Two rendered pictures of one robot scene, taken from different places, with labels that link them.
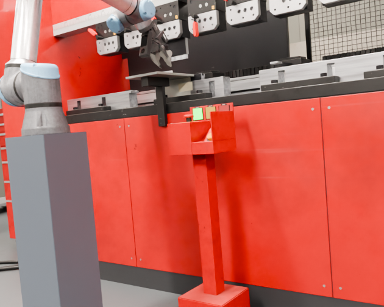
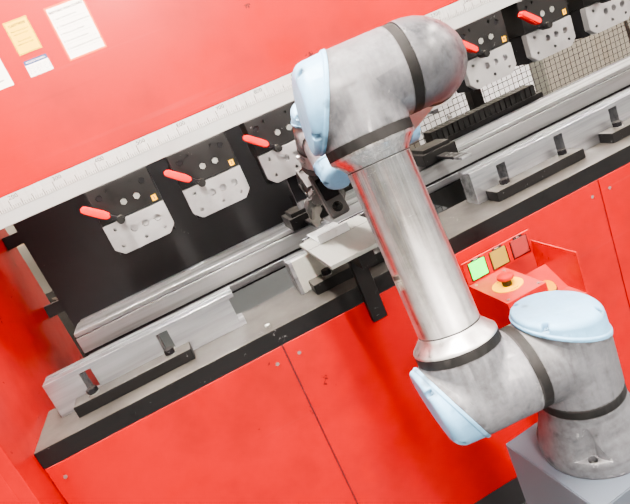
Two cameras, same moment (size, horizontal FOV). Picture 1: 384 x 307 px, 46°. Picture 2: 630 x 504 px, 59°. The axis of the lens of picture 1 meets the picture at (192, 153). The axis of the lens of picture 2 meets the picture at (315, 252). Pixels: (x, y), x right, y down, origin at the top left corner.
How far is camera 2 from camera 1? 1.77 m
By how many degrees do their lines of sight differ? 48
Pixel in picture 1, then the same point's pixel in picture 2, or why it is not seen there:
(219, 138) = (572, 284)
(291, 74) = (513, 164)
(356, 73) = (586, 138)
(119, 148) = (289, 402)
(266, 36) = not seen: hidden behind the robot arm
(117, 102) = (205, 327)
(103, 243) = not seen: outside the picture
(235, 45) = not seen: hidden behind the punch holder
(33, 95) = (618, 375)
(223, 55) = (250, 174)
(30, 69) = (603, 323)
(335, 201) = not seen: outside the picture
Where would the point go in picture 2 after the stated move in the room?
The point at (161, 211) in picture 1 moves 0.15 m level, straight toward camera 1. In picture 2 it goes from (407, 448) to (459, 452)
